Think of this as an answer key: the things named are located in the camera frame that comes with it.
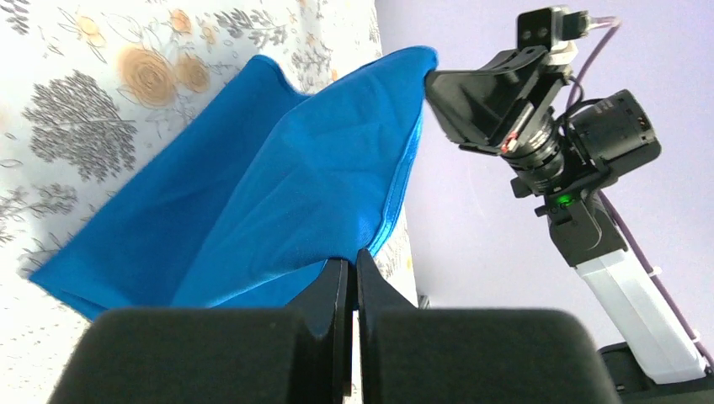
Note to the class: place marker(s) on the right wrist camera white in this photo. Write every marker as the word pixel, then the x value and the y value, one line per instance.
pixel 555 28

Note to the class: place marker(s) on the floral tablecloth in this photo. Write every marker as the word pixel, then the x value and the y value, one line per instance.
pixel 92 91

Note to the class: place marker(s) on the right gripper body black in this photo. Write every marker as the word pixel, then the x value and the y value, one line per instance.
pixel 566 159

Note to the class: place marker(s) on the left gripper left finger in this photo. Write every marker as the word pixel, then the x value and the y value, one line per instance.
pixel 299 353

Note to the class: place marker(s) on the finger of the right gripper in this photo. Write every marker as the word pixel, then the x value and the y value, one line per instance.
pixel 459 101
pixel 515 74

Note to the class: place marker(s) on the blue cloth napkin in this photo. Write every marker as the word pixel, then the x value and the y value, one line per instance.
pixel 246 205

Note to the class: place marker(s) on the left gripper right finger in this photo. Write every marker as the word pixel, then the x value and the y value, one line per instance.
pixel 412 355

